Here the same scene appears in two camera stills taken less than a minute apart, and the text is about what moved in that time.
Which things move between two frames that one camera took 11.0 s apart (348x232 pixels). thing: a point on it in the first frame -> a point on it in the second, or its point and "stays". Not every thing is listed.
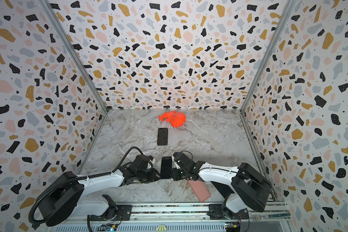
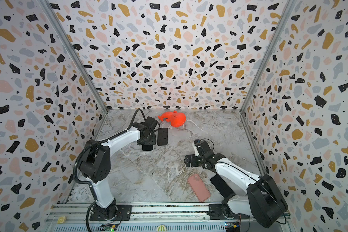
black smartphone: [224, 189] stays
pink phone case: [200, 190] stays
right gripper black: [181, 170] -> [199, 160]
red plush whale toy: [177, 119] stays
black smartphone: [166, 167] -> [147, 147]
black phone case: [162, 136] stays
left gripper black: [153, 177] -> [153, 141]
